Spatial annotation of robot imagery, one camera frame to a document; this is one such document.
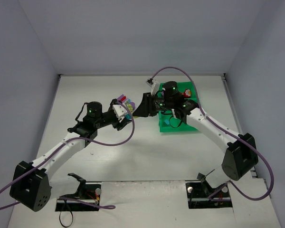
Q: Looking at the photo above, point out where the red white printed lego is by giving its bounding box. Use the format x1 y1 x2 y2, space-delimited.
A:
183 88 191 98

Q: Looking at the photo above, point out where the teal printed purple lego stack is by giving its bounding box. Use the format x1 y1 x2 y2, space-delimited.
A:
124 99 135 111

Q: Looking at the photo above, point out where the purple lego with red brick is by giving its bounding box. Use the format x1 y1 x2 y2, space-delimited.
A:
117 95 131 103

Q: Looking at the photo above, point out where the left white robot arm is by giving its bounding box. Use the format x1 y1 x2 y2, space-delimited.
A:
9 99 133 212

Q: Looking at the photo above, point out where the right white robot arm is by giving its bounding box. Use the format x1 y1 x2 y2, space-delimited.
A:
133 78 258 189

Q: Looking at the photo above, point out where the green divided sorting tray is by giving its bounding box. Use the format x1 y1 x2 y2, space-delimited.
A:
156 81 199 133

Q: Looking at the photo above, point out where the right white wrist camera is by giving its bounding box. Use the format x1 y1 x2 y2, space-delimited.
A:
146 78 160 95

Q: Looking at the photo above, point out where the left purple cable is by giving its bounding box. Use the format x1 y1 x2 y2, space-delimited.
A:
0 101 136 212

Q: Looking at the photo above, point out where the purple cable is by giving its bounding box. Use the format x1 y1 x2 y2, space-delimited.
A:
151 66 274 201
0 101 136 212

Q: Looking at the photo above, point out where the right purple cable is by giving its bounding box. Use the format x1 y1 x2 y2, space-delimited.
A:
151 66 274 201

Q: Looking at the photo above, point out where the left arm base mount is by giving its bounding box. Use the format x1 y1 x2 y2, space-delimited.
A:
55 182 102 212

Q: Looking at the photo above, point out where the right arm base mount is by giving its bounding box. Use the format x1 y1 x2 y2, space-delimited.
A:
185 181 233 209

